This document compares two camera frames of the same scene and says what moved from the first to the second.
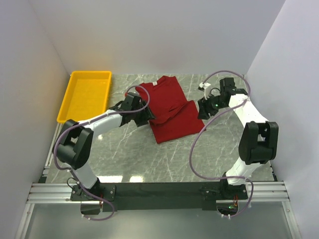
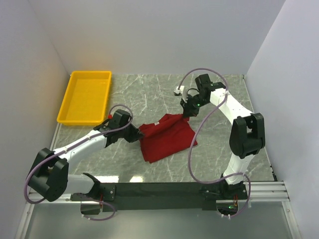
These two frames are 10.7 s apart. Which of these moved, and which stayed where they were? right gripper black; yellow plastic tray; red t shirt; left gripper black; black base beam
Moved: left gripper black; red t shirt; right gripper black
Stayed: black base beam; yellow plastic tray
